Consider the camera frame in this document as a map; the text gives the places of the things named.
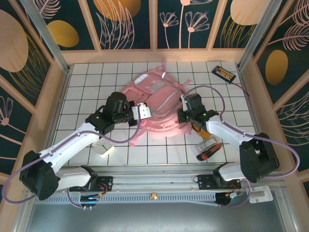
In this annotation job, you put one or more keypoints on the pink fabric backpack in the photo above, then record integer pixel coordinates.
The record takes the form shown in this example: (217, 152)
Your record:
(161, 96)

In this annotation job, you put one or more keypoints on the clear plastic package white label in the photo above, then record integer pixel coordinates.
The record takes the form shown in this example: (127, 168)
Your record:
(205, 144)

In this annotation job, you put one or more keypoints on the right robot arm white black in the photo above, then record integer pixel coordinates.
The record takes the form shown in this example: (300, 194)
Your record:
(224, 130)

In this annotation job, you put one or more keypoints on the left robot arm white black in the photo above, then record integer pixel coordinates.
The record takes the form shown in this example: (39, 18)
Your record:
(72, 145)

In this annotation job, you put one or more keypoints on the white square alarm clock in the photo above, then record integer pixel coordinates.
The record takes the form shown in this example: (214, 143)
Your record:
(105, 148)

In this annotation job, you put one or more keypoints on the black charger board yellow connectors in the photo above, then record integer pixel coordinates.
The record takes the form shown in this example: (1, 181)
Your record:
(223, 73)

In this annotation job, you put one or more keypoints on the orange black utility knife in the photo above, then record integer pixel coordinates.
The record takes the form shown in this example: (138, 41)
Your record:
(208, 154)

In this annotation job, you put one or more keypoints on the teal panel gold oval fern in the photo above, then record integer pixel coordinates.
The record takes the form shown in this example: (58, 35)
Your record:
(277, 67)

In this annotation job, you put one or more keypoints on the brass knob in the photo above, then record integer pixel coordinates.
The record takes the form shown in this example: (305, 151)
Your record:
(153, 196)

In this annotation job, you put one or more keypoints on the teal panel pink fern leaves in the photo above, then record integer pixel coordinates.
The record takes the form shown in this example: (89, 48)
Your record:
(297, 125)

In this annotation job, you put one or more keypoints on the teal panel single pink flower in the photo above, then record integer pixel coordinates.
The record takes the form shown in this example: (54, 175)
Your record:
(9, 135)

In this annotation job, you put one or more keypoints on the teal wall panel pink flowers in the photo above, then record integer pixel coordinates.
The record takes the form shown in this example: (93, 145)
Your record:
(183, 36)

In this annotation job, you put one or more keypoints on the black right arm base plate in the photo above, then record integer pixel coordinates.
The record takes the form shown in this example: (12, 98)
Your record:
(205, 182)

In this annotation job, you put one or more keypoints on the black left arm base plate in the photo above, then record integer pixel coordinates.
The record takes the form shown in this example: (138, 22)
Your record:
(106, 183)

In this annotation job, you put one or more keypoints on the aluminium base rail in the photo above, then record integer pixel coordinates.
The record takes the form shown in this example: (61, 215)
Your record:
(154, 180)

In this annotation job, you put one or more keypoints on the teal wall panel large leaves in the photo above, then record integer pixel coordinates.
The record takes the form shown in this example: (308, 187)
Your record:
(116, 24)

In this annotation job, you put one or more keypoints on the teal wall panel gold oval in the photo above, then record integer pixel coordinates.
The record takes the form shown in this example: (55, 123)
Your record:
(62, 33)

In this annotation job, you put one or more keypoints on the aluminium frame post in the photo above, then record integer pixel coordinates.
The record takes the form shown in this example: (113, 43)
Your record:
(46, 36)
(258, 31)

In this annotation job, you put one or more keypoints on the teal wall panel cream disc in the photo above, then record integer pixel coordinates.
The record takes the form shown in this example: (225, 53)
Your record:
(241, 12)

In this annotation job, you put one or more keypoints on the white mounting bracket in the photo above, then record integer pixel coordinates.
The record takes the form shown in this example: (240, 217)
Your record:
(260, 194)

